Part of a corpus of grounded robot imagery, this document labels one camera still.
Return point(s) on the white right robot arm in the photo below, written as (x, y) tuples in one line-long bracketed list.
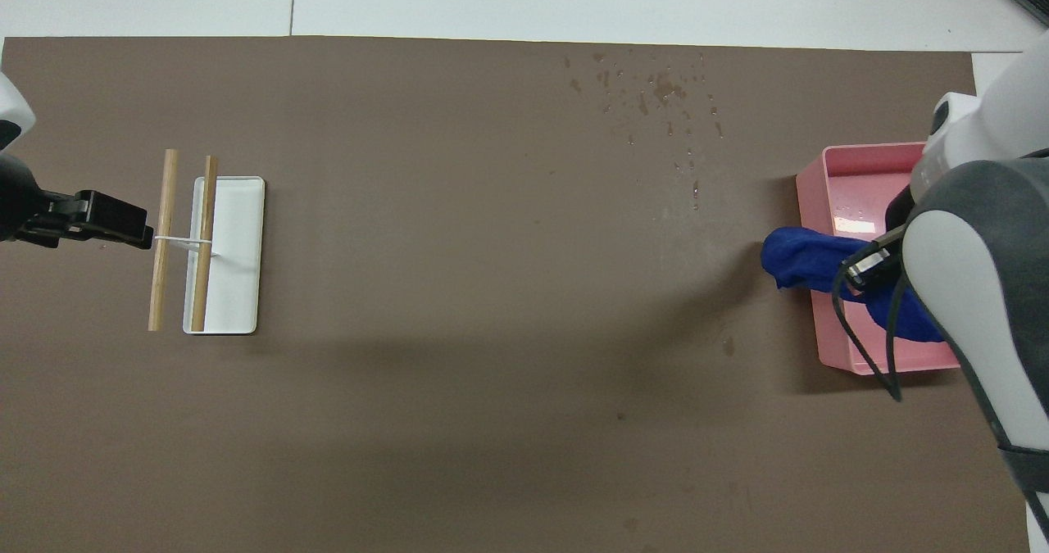
[(983, 291)]

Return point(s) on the brown table mat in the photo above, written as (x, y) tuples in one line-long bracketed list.
[(410, 111)]

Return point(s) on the blue towel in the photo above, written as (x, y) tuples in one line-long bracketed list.
[(811, 258)]

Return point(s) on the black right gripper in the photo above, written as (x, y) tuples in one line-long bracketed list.
[(900, 209)]

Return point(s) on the wooden rack rod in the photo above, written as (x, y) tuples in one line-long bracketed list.
[(205, 209), (168, 184)]

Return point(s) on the pink plastic bin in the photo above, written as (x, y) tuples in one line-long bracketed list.
[(860, 184)]

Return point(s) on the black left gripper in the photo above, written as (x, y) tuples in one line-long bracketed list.
[(16, 201)]

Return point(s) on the white towel rack base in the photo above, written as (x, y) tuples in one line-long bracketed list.
[(238, 274)]

